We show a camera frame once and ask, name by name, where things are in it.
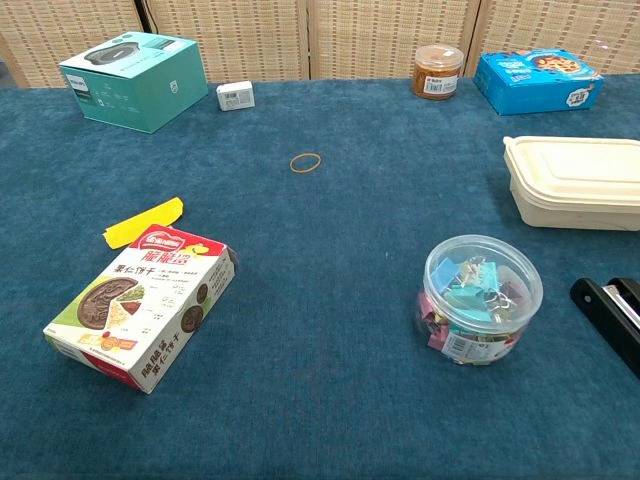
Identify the cream lidded food container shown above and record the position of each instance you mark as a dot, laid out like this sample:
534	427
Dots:
575	182

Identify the tan rubber band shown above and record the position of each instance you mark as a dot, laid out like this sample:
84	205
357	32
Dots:
305	163

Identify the black stapler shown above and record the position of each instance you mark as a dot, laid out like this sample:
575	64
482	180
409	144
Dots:
611	315

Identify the yellow small object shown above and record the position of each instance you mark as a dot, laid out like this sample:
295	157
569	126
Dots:
145	218

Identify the clear tub of binder clips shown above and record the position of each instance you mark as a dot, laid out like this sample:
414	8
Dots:
480	300

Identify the blue cookie box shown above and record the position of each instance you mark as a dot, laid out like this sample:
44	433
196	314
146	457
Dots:
537	82

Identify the woven folding screen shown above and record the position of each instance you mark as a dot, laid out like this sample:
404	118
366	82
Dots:
320	35

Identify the red white biscuit box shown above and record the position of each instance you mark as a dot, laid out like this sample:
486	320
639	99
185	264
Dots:
135	310

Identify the blue table cloth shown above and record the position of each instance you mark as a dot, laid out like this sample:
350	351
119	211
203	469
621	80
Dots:
320	300

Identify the teal appliance box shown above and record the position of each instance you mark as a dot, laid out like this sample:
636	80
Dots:
134	82

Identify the brown sauce jar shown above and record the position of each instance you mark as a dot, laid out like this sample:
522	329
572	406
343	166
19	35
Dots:
436	72

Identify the small white box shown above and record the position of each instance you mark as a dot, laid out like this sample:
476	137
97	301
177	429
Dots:
235	95

